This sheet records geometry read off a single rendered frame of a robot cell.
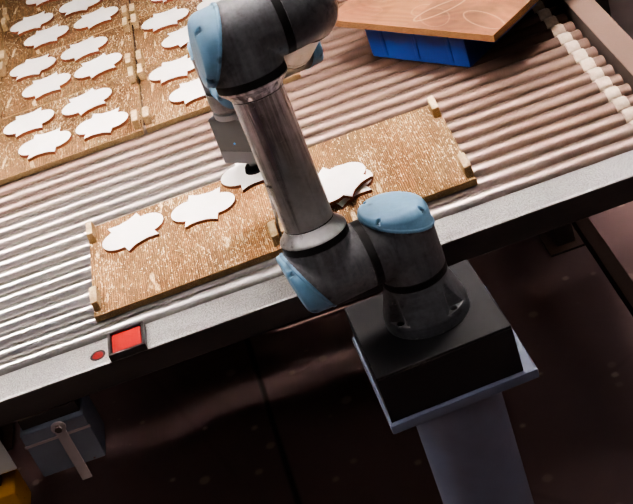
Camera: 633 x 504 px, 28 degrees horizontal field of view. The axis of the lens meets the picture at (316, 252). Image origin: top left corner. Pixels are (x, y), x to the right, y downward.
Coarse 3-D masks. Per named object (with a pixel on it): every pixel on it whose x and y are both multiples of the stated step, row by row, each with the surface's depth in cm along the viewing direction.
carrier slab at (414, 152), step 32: (384, 128) 279; (416, 128) 275; (448, 128) 271; (320, 160) 276; (352, 160) 272; (384, 160) 268; (416, 160) 265; (448, 160) 261; (384, 192) 259; (416, 192) 255; (448, 192) 253
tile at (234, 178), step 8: (232, 168) 256; (240, 168) 255; (224, 176) 255; (232, 176) 254; (240, 176) 253; (248, 176) 252; (256, 176) 251; (224, 184) 252; (232, 184) 251; (240, 184) 250; (248, 184) 249; (256, 184) 249
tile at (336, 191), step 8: (336, 168) 267; (344, 168) 266; (352, 168) 265; (360, 168) 264; (328, 176) 265; (336, 176) 264; (344, 176) 263; (352, 176) 262; (360, 176) 261; (368, 176) 260; (328, 184) 263; (336, 184) 262; (344, 184) 261; (352, 184) 260; (360, 184) 260; (328, 192) 260; (336, 192) 259; (344, 192) 258; (352, 192) 257; (328, 200) 258; (336, 200) 257
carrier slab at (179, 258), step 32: (192, 192) 282; (256, 192) 274; (224, 224) 267; (256, 224) 263; (96, 256) 272; (128, 256) 268; (160, 256) 265; (192, 256) 261; (224, 256) 257; (256, 256) 254; (128, 288) 258; (160, 288) 255; (96, 320) 254
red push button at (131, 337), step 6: (126, 330) 248; (132, 330) 247; (138, 330) 247; (114, 336) 248; (120, 336) 247; (126, 336) 246; (132, 336) 246; (138, 336) 245; (114, 342) 246; (120, 342) 245; (126, 342) 245; (132, 342) 244; (138, 342) 244; (114, 348) 244; (120, 348) 244
